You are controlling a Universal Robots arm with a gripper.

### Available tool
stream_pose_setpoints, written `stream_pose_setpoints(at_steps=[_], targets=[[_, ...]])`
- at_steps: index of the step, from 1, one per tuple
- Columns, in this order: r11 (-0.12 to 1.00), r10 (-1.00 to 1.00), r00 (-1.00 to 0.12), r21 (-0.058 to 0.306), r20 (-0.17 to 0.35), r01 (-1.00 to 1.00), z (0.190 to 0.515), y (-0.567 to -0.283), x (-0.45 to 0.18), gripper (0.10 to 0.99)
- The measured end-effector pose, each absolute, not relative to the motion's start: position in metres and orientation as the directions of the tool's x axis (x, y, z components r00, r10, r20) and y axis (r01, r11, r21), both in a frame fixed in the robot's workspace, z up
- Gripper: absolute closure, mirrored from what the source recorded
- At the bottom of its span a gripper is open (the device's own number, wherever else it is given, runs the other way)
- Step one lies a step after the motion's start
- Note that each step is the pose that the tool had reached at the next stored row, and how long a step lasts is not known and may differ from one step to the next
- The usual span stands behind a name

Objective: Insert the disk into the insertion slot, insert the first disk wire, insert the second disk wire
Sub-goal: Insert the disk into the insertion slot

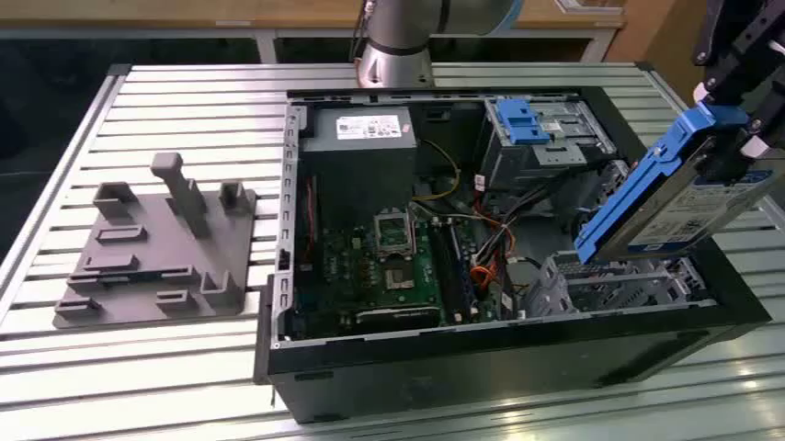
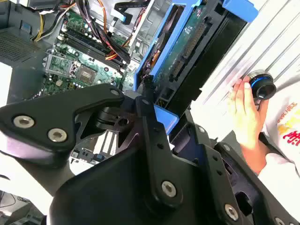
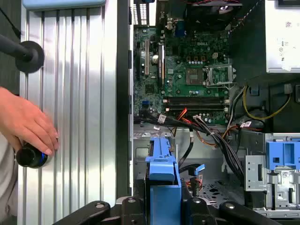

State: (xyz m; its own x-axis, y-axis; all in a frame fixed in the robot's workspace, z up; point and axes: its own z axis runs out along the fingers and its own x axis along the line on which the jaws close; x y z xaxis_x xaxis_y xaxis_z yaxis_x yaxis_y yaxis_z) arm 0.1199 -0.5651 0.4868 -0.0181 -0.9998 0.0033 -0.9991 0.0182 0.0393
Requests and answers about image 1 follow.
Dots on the black graphics card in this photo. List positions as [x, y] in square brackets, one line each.
[399, 317]

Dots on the grey parts rack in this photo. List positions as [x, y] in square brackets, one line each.
[154, 239]

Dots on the green RAM stick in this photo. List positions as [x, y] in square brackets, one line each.
[132, 278]

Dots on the metal disk bay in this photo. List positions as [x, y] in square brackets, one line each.
[614, 285]

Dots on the blue drive latch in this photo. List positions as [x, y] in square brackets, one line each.
[521, 119]

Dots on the grey metal drive cage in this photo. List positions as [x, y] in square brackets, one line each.
[552, 161]

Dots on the black PC case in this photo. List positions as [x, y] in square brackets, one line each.
[491, 363]

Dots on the wooden desk with white frame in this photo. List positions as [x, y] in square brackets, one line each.
[124, 11]

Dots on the green motherboard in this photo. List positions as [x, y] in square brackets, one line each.
[344, 275]

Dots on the grey power supply unit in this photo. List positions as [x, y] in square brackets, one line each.
[363, 174]

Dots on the black RAM slot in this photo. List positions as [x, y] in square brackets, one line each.
[460, 275]
[437, 271]

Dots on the wooden cabinet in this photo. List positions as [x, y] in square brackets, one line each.
[656, 27]

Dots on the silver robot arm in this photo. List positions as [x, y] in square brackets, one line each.
[399, 55]

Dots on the hard disk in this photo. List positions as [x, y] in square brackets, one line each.
[682, 220]

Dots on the square CPU socket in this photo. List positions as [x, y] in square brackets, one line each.
[403, 279]

